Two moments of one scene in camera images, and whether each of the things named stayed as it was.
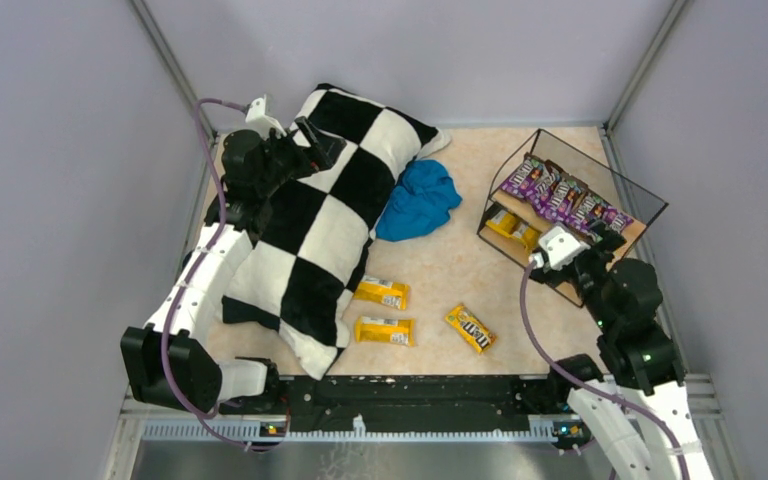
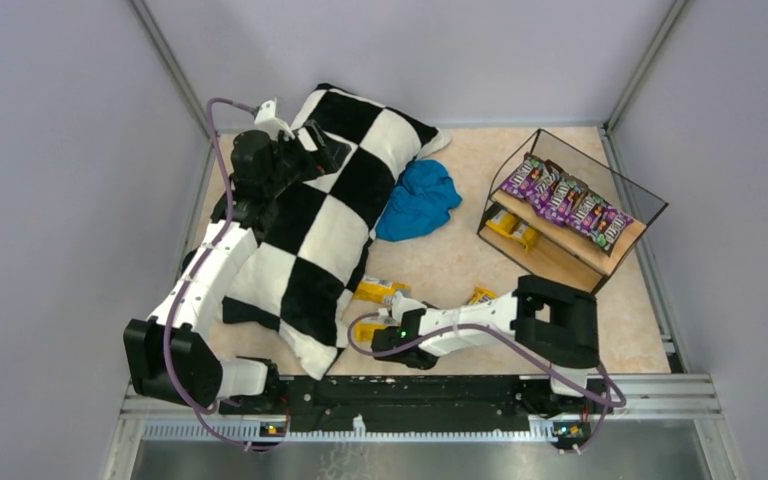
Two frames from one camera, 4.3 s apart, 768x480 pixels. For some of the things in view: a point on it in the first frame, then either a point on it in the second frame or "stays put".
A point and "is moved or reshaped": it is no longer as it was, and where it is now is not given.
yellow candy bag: x=465 y=323 is moved or reshaped
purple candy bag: x=618 y=221 stays put
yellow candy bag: x=376 y=290 stays put
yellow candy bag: x=394 y=331 stays put
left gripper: x=302 y=148 stays put
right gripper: x=596 y=245 -> x=376 y=331
